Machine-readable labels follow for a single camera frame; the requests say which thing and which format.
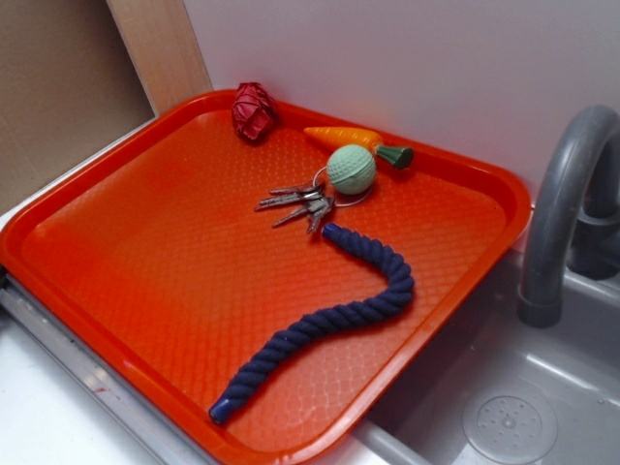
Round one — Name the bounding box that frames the green rubber ball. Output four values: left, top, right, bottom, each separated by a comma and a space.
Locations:
326, 144, 377, 195

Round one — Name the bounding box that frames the red crumpled paper ball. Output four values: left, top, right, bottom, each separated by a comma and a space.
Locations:
232, 82, 279, 142

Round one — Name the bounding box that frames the bunch of metal keys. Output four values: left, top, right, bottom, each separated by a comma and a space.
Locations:
253, 166, 375, 235

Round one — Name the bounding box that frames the orange toy carrot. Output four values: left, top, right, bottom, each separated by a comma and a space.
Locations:
303, 127, 415, 170

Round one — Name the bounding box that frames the orange plastic tray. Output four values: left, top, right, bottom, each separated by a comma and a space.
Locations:
1, 90, 530, 464

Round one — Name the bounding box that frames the light wooden board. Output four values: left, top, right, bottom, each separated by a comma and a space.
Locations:
108, 0, 212, 116

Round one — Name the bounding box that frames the grey plastic sink basin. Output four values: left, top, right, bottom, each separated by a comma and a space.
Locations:
352, 251, 620, 465

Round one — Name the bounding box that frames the grey plastic faucet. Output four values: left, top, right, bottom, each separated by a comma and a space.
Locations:
517, 106, 619, 328

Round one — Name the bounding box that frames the navy blue twisted rope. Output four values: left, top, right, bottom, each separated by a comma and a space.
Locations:
208, 223, 417, 426

